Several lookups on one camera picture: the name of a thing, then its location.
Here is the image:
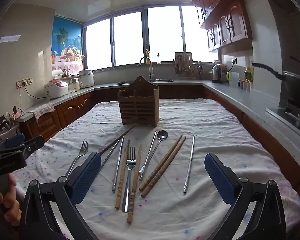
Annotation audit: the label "large kitchen window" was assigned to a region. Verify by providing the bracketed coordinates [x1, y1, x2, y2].
[84, 5, 219, 70]

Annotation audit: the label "tropical fruit roller blind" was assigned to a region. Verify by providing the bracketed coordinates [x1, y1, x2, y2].
[51, 15, 83, 71]

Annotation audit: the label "wall power outlet strip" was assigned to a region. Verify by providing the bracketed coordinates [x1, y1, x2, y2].
[16, 78, 33, 88]

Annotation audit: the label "stainless steel electric kettle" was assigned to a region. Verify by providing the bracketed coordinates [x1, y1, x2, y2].
[211, 64, 227, 83]

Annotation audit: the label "small white kitchen appliance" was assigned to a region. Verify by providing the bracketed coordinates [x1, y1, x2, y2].
[69, 78, 80, 92]

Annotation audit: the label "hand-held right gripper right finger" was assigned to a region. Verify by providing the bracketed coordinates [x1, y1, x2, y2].
[204, 152, 288, 240]

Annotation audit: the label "wooden utensil holder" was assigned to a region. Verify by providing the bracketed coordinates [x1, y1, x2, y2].
[117, 76, 160, 128]

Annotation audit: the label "stainless steel spoon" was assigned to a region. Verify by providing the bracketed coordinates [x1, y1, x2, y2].
[139, 130, 169, 175]

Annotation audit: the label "black wok with handle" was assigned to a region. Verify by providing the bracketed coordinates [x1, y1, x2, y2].
[252, 56, 300, 100]

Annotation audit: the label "white electric cooker pot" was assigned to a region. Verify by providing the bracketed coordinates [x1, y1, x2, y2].
[79, 69, 95, 88]

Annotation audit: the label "metal chopstick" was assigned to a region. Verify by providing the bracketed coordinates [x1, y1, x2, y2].
[99, 140, 120, 173]
[112, 136, 125, 193]
[139, 130, 157, 182]
[183, 134, 196, 195]

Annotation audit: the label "black power cable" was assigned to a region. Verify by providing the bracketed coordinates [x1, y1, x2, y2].
[22, 84, 47, 99]

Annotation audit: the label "chrome kitchen faucet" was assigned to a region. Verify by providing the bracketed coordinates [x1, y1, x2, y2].
[139, 57, 154, 80]

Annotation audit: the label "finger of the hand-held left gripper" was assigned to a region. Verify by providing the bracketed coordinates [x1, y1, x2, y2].
[0, 133, 25, 153]
[19, 135, 45, 159]

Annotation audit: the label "brown wooden chopstick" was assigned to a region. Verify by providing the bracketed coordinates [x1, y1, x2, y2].
[139, 134, 183, 192]
[140, 136, 187, 198]

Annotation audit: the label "wooden base cabinets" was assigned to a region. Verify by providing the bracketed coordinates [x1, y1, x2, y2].
[22, 82, 300, 188]

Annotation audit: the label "white floral tablecloth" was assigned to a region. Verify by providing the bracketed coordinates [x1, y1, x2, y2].
[11, 98, 300, 240]

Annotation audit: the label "wooden wall cabinets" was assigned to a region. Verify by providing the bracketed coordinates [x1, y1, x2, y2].
[192, 0, 253, 54]

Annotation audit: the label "person's left hand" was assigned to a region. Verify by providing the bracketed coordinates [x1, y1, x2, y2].
[0, 174, 22, 227]

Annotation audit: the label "pink lace cloth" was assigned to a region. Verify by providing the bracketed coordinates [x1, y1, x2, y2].
[31, 103, 57, 125]

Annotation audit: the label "black stove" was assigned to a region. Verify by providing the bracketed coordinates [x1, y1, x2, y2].
[266, 99, 300, 130]

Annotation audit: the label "tangle of chargers and cables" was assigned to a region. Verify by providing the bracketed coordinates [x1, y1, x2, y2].
[0, 105, 25, 140]

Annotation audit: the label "yellow oil bottle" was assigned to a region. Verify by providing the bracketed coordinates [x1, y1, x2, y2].
[244, 67, 254, 83]

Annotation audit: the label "kitchen tool rack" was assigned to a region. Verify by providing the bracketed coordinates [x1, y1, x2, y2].
[174, 59, 203, 78]

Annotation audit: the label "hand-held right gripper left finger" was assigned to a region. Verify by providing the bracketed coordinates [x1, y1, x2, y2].
[21, 152, 102, 240]

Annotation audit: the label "dark wooden chopstick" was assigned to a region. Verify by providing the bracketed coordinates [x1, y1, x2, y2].
[98, 126, 135, 155]

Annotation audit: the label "spice jar set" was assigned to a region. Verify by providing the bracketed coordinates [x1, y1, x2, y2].
[238, 79, 252, 91]

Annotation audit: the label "stainless steel fork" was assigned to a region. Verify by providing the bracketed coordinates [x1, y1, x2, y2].
[65, 140, 89, 177]
[122, 146, 137, 213]

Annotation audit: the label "pink and white rice cooker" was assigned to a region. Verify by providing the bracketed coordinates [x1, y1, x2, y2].
[44, 80, 69, 99]

